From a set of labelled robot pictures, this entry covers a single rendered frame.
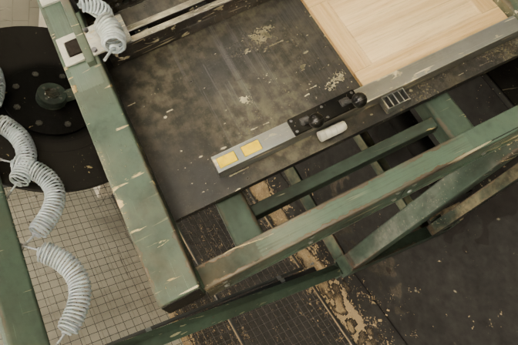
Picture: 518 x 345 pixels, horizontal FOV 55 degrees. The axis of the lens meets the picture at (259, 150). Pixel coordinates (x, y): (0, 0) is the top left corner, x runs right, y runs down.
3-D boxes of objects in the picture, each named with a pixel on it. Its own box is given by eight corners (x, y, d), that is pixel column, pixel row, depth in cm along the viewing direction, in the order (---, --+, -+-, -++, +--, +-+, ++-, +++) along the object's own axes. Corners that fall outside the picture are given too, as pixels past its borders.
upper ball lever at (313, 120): (312, 124, 132) (328, 124, 118) (300, 130, 131) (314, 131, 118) (307, 111, 131) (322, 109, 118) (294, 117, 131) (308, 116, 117)
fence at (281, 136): (519, 36, 144) (525, 27, 140) (220, 179, 130) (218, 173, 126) (507, 24, 146) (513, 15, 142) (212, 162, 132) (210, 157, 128)
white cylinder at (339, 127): (321, 144, 133) (347, 131, 134) (321, 139, 130) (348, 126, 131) (315, 135, 134) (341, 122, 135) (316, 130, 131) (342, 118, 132)
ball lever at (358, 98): (351, 105, 133) (371, 103, 120) (339, 112, 133) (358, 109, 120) (346, 92, 133) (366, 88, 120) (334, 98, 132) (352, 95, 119)
